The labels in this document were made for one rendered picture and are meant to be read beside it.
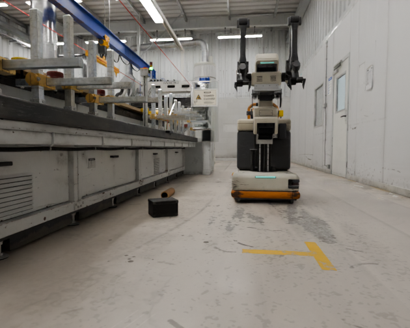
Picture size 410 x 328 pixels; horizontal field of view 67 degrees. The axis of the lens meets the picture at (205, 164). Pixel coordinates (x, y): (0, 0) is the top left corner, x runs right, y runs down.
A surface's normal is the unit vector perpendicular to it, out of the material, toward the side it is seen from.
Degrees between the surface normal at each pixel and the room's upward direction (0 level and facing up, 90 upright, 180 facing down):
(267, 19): 90
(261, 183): 90
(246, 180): 90
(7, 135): 90
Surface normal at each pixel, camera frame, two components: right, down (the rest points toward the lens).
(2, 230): 0.99, 0.01
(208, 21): -0.12, 0.05
